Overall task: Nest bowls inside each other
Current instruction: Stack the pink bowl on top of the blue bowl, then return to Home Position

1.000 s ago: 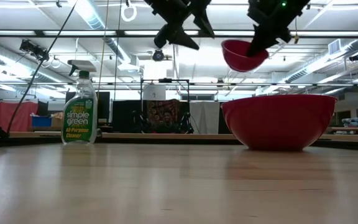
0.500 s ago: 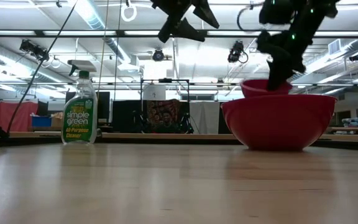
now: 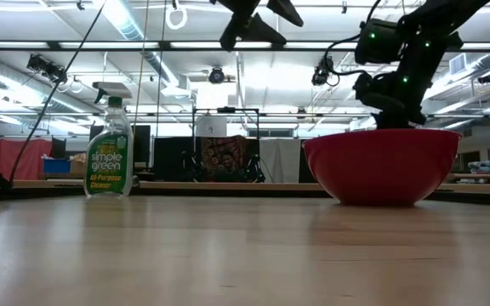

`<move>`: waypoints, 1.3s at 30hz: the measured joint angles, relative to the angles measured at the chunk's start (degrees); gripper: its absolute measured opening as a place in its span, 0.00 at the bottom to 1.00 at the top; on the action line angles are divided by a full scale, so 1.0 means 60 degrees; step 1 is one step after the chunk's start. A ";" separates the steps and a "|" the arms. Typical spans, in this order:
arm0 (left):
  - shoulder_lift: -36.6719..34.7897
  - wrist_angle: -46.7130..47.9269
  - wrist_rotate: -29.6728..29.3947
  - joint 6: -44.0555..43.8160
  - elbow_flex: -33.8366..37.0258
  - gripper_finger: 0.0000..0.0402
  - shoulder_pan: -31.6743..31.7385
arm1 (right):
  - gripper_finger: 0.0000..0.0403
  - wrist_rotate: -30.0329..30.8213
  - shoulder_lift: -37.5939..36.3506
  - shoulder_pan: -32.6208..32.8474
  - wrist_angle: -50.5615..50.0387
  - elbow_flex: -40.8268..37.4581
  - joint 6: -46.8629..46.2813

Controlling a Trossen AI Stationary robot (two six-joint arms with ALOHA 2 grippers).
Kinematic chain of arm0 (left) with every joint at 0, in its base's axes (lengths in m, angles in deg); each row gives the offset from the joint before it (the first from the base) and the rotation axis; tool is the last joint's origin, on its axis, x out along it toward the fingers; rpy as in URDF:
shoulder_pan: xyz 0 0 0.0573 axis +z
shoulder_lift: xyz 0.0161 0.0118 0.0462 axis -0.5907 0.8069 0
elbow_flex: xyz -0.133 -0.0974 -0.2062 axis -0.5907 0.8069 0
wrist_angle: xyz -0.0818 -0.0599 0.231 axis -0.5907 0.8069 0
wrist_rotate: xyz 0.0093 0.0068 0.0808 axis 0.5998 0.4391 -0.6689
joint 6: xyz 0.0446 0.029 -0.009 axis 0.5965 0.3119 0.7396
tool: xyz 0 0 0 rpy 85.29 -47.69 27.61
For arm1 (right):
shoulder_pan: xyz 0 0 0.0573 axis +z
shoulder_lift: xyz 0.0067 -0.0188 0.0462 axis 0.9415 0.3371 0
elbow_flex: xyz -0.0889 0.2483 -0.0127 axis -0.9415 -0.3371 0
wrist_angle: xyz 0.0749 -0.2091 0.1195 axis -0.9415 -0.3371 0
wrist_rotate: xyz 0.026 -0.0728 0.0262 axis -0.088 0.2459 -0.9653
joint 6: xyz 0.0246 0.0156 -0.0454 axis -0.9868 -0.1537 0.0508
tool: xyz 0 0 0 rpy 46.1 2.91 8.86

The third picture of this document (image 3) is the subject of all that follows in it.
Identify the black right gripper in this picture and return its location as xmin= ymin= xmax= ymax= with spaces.
xmin=352 ymin=69 xmax=427 ymax=131

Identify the large red bowl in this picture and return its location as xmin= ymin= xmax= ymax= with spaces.
xmin=302 ymin=128 xmax=463 ymax=207

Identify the white ceiling vent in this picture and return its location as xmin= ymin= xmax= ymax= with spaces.
xmin=448 ymin=52 xmax=468 ymax=77

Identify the patterned cloth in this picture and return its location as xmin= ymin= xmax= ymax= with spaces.
xmin=199 ymin=134 xmax=250 ymax=183

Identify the white cloth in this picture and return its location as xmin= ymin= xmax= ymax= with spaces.
xmin=259 ymin=138 xmax=302 ymax=184

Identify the person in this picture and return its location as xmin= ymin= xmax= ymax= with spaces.
xmin=212 ymin=150 xmax=251 ymax=184

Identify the black tripod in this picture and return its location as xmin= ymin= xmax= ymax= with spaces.
xmin=246 ymin=151 xmax=267 ymax=184

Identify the wooden background table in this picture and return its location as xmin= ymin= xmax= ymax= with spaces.
xmin=0 ymin=178 xmax=490 ymax=195

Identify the green cleaner spray bottle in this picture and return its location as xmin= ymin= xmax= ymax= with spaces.
xmin=83 ymin=81 xmax=135 ymax=198

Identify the blue bin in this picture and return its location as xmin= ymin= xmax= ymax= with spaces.
xmin=43 ymin=157 xmax=72 ymax=175

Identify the red cloth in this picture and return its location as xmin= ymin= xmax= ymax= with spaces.
xmin=0 ymin=138 xmax=54 ymax=181

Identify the round black ceiling camera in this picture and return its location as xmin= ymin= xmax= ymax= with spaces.
xmin=208 ymin=65 xmax=226 ymax=85

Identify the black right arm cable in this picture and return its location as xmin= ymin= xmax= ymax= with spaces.
xmin=322 ymin=0 xmax=383 ymax=78

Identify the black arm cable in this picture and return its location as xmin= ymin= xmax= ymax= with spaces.
xmin=9 ymin=0 xmax=108 ymax=184
xmin=322 ymin=0 xmax=383 ymax=78

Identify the black overhead camera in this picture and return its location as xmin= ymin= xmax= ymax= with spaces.
xmin=311 ymin=54 xmax=341 ymax=88

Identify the white hanging ring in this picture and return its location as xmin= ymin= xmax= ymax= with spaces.
xmin=164 ymin=3 xmax=189 ymax=31

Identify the black metal stand frame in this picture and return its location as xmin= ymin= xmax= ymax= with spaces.
xmin=191 ymin=105 xmax=261 ymax=148

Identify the silver air duct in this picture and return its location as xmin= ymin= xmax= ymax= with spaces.
xmin=95 ymin=0 xmax=182 ymax=88

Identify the black horizontal frame bar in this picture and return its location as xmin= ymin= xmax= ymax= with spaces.
xmin=0 ymin=40 xmax=490 ymax=54

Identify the black ceiling-mounted camera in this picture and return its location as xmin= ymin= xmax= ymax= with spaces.
xmin=26 ymin=53 xmax=68 ymax=84

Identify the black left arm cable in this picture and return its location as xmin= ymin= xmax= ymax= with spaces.
xmin=9 ymin=0 xmax=108 ymax=184

